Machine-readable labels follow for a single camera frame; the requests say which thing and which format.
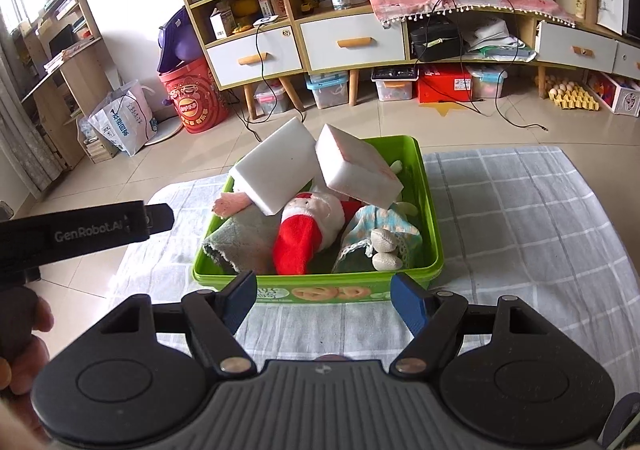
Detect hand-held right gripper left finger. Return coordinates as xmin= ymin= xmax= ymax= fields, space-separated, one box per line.
xmin=100 ymin=271 xmax=258 ymax=379

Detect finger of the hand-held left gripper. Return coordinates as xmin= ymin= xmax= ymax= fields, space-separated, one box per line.
xmin=145 ymin=204 xmax=176 ymax=235

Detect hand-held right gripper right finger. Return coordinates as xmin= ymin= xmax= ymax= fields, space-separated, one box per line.
xmin=390 ymin=272 xmax=547 ymax=379

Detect grey-green towel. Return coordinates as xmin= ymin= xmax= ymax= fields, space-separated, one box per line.
xmin=202 ymin=202 xmax=283 ymax=275

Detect pink fluffy towel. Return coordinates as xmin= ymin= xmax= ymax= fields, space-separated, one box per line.
xmin=213 ymin=190 xmax=256 ymax=217

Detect green plastic bin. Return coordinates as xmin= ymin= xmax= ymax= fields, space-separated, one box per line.
xmin=192 ymin=135 xmax=446 ymax=306

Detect santa plush toy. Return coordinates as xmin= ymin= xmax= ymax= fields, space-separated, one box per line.
xmin=272 ymin=190 xmax=363 ymax=276

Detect rag doll blue dress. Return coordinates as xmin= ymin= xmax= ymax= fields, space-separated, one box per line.
xmin=332 ymin=159 xmax=423 ymax=273

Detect plain white sponge block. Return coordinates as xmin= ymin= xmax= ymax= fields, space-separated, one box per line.
xmin=229 ymin=116 xmax=321 ymax=217

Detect pink-stained white sponge block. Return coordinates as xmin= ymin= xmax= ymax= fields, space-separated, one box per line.
xmin=315 ymin=123 xmax=405 ymax=207

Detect person's left hand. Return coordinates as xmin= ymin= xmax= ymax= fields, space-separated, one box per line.
xmin=0 ymin=299 xmax=54 ymax=396

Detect white round stand base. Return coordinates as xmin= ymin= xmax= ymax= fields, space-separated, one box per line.
xmin=145 ymin=119 xmax=185 ymax=147

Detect patterned curtain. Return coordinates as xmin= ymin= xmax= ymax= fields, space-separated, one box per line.
xmin=0 ymin=37 xmax=53 ymax=201

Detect white blue paper bag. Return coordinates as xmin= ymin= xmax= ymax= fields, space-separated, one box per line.
xmin=88 ymin=80 xmax=157 ymax=157

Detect grey checked tablecloth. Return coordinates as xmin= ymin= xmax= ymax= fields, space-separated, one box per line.
xmin=107 ymin=145 xmax=640 ymax=431

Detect red printed bucket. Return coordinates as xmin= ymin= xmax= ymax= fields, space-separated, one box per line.
xmin=159 ymin=57 xmax=231 ymax=133

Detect wooden bookshelf desk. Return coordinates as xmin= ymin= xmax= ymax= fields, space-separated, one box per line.
xmin=10 ymin=0 xmax=121 ymax=171

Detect clear storage box red contents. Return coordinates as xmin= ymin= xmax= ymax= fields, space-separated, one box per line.
xmin=253 ymin=80 xmax=296 ymax=115

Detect white carton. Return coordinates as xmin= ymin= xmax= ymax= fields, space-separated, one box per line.
xmin=209 ymin=7 xmax=237 ymax=40

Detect clear storage box blue lid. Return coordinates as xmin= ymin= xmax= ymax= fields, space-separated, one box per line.
xmin=306 ymin=71 xmax=349 ymax=109

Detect clear storage box dark lid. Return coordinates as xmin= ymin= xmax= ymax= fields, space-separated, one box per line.
xmin=371 ymin=66 xmax=419 ymax=102

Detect red cardboard box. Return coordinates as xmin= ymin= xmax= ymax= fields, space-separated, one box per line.
xmin=417 ymin=64 xmax=473 ymax=103

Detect clear storage box pastel contents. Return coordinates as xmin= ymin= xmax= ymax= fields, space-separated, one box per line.
xmin=467 ymin=66 xmax=508 ymax=100

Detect curved wooden tv stand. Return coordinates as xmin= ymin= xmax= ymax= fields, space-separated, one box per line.
xmin=406 ymin=5 xmax=640 ymax=98

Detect black case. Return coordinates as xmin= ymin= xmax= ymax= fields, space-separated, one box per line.
xmin=410 ymin=21 xmax=463 ymax=63

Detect yellow egg tray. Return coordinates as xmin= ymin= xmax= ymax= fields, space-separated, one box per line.
xmin=547 ymin=75 xmax=601 ymax=112

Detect pile of papers and bags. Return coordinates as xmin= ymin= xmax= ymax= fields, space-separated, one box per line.
xmin=460 ymin=15 xmax=536 ymax=63

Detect white patterned box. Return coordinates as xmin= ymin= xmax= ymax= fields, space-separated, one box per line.
xmin=587 ymin=71 xmax=640 ymax=117

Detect pink tasselled cloth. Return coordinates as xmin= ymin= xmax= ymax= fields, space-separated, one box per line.
xmin=368 ymin=0 xmax=577 ymax=28

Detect white drawer wooden handle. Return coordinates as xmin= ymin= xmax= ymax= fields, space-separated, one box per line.
xmin=299 ymin=12 xmax=407 ymax=73
xmin=206 ymin=32 xmax=303 ymax=88
xmin=612 ymin=42 xmax=640 ymax=80
xmin=535 ymin=21 xmax=618 ymax=73

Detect black cable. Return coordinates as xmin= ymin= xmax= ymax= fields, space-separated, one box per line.
xmin=227 ymin=22 xmax=268 ymax=143

